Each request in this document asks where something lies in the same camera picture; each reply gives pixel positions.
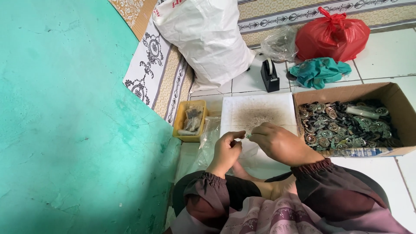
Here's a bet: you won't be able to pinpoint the person's left hand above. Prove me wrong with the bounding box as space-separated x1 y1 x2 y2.
206 131 246 179

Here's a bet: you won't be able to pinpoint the person's right hand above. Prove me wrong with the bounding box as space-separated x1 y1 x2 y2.
248 122 325 167

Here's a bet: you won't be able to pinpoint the white foam work board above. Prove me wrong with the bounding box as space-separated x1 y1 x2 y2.
220 93 299 169

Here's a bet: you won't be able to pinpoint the person's foot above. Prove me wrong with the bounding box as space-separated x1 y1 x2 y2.
231 162 298 201

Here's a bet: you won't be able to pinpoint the clear plastic bag sheet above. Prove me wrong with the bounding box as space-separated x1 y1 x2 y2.
175 116 257 182

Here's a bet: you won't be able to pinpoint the black tape dispenser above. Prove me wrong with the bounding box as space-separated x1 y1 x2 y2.
261 58 280 93

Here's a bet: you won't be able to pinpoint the clear packets of parts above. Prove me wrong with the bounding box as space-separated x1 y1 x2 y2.
177 105 205 136

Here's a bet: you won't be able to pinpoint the yellow plastic tray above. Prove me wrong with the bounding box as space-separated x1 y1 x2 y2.
172 100 208 143

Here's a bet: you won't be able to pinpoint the teal crumpled cloth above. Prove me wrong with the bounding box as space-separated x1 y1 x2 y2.
288 57 352 90

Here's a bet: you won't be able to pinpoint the patterned pink skirt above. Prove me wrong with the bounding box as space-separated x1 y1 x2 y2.
169 193 411 234

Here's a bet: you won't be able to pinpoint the heap of small metal parts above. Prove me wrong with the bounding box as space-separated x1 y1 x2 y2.
298 100 403 152

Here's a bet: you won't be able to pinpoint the clear plastic bag with parts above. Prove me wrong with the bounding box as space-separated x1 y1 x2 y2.
261 25 299 63

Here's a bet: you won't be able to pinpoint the brown cardboard box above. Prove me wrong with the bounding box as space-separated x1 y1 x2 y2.
292 82 416 158

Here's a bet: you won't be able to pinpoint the clear plastic tube packet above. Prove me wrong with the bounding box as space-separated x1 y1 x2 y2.
345 106 381 120

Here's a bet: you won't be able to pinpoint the large white woven sack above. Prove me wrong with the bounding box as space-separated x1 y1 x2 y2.
152 0 257 92

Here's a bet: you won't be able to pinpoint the red plastic bag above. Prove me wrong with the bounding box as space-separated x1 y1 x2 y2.
295 6 371 63

